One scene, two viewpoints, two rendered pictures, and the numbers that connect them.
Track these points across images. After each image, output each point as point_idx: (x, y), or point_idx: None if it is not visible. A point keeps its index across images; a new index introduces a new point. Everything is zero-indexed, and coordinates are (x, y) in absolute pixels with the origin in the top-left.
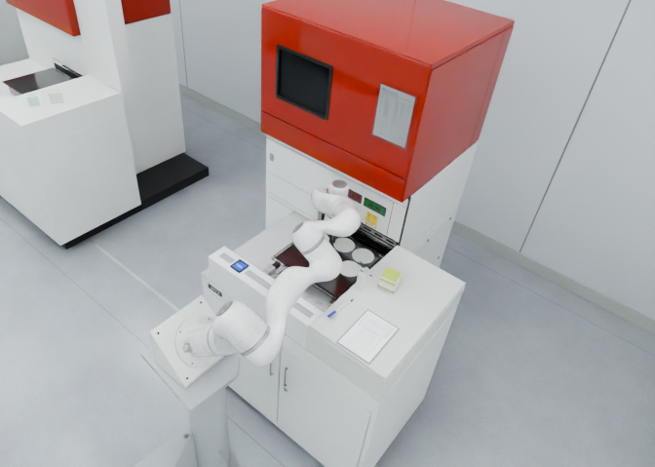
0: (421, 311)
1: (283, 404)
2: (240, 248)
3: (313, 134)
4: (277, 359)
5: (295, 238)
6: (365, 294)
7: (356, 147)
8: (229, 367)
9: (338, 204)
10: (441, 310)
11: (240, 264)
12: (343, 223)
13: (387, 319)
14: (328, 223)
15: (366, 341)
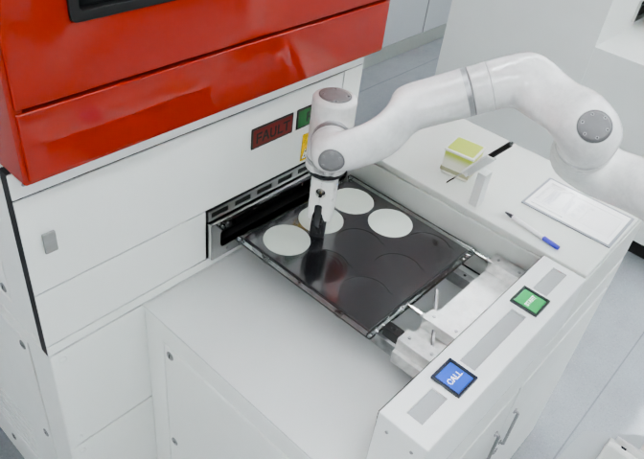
0: (504, 151)
1: None
2: (284, 426)
3: (208, 50)
4: (503, 422)
5: (618, 139)
6: (488, 199)
7: (310, 3)
8: None
9: (467, 82)
10: (495, 135)
11: (449, 376)
12: (563, 72)
13: (534, 186)
14: (574, 85)
15: (591, 214)
